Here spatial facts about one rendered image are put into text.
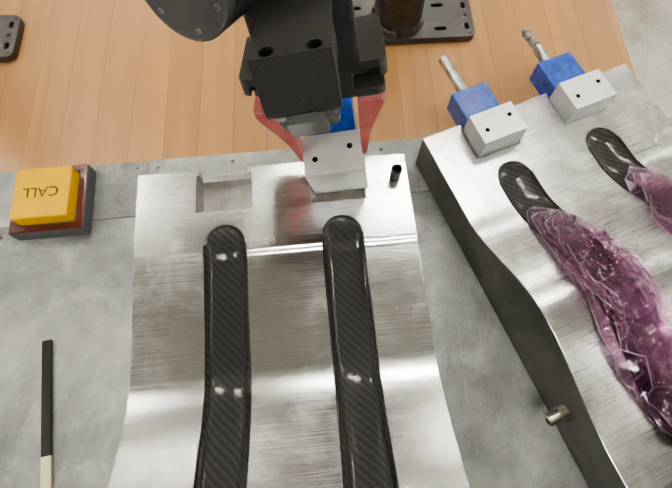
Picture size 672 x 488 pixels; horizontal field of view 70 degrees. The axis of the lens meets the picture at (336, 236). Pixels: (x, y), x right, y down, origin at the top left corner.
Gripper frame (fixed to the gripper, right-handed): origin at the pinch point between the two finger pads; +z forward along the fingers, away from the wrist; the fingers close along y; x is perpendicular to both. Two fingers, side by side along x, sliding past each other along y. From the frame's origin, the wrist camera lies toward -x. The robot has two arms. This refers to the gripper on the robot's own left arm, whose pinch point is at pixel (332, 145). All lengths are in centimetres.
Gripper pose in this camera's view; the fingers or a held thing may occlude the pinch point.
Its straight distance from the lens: 41.9
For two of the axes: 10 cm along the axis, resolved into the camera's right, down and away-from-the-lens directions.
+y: 9.9, -1.2, -1.0
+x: -0.3, -7.5, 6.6
